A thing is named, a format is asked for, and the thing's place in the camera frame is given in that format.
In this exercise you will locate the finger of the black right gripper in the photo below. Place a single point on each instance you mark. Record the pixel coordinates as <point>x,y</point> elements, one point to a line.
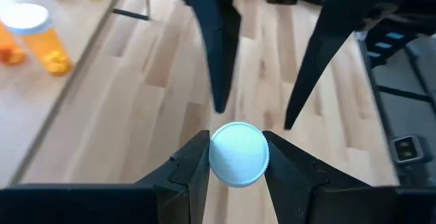
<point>218,47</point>
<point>327,40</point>

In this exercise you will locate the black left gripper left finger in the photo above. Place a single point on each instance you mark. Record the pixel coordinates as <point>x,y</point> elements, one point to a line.
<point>187,183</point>

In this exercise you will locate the orange medicine bottle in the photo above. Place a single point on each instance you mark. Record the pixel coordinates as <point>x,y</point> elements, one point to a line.
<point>44,43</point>
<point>10,52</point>

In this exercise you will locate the teal medicine bottle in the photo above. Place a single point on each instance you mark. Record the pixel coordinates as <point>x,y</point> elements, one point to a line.
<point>238,154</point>

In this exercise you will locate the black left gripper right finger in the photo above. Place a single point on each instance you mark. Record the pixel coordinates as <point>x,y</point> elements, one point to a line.
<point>299,190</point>

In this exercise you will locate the black aluminium rig frame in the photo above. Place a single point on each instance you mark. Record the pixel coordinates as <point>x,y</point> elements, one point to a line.
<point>405,94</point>

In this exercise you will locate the grey connector block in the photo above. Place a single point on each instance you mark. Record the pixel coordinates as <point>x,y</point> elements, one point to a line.
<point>407,149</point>

